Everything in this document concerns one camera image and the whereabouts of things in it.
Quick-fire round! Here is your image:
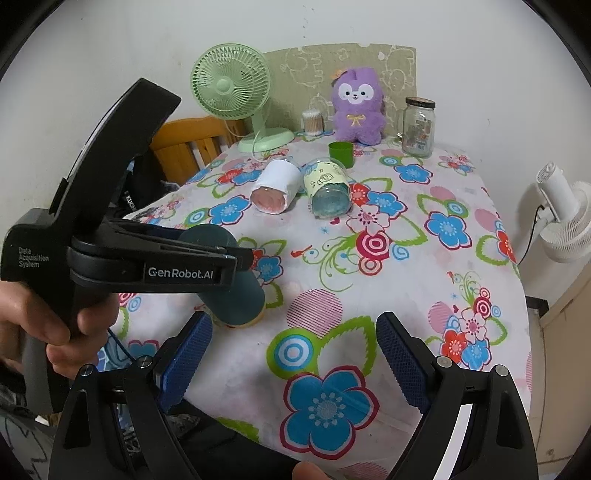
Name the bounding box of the white floor fan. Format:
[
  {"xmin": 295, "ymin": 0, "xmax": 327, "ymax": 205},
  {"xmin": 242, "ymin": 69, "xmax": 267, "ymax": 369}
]
[{"xmin": 536, "ymin": 162, "xmax": 590, "ymax": 263}]

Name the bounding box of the black clothing pile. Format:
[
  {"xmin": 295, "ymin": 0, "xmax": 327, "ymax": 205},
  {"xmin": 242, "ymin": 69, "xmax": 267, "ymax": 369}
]
[{"xmin": 111, "ymin": 149, "xmax": 179, "ymax": 218}]

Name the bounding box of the glass jar black lid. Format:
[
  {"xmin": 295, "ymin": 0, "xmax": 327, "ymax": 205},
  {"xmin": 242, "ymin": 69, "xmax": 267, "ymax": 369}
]
[{"xmin": 402, "ymin": 97, "xmax": 436, "ymax": 158}]

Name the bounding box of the small green cup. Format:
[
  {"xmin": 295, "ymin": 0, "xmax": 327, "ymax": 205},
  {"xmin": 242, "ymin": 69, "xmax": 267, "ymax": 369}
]
[{"xmin": 329, "ymin": 141, "xmax": 355, "ymax": 169}]

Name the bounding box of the person's left hand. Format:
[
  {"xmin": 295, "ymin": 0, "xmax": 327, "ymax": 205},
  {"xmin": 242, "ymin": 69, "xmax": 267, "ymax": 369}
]
[{"xmin": 1, "ymin": 281, "xmax": 119, "ymax": 379}]

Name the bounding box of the green desk fan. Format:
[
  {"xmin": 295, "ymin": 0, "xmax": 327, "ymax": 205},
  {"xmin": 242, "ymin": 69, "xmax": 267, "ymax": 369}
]
[{"xmin": 190, "ymin": 43, "xmax": 294, "ymax": 154}]

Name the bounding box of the purple plush toy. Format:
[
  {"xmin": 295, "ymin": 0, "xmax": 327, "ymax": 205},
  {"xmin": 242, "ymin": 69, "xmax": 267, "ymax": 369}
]
[{"xmin": 332, "ymin": 67, "xmax": 387, "ymax": 146}]

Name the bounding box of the teal cup yellow rim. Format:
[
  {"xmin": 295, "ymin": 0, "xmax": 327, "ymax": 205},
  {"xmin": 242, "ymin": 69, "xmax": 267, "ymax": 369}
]
[{"xmin": 179, "ymin": 224, "xmax": 266, "ymax": 328}]

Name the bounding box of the floral tablecloth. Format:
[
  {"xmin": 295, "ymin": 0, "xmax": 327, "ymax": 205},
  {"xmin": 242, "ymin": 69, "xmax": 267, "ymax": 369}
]
[{"xmin": 96, "ymin": 131, "xmax": 532, "ymax": 480}]

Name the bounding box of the clear cup yellow label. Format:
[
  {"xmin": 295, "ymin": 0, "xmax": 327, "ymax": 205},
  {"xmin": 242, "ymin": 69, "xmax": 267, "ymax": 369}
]
[{"xmin": 301, "ymin": 157, "xmax": 352, "ymax": 219}]

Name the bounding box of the person's right hand thumb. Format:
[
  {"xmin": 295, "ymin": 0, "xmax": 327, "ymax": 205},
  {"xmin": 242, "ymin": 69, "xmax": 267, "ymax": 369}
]
[{"xmin": 291, "ymin": 461, "xmax": 331, "ymax": 480}]

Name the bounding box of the cotton swab container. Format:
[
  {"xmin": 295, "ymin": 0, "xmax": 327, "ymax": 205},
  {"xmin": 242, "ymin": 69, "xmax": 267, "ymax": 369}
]
[{"xmin": 301, "ymin": 109, "xmax": 324, "ymax": 137}]

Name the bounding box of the white pink cup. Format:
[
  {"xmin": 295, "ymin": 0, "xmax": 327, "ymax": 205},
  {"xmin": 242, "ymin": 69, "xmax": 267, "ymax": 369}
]
[{"xmin": 249, "ymin": 159, "xmax": 303, "ymax": 215}]

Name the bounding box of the wooden chair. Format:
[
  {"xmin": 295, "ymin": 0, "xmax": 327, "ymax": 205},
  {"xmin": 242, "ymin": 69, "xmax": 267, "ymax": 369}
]
[{"xmin": 150, "ymin": 116, "xmax": 246, "ymax": 185}]

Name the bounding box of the black fan cable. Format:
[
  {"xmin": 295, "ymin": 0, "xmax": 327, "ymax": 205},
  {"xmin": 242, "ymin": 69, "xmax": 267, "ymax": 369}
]
[{"xmin": 517, "ymin": 202, "xmax": 546, "ymax": 268}]

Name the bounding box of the green patterned wall mat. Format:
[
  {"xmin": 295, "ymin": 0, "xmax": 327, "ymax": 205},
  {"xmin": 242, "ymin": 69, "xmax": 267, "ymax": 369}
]
[{"xmin": 263, "ymin": 43, "xmax": 417, "ymax": 136}]

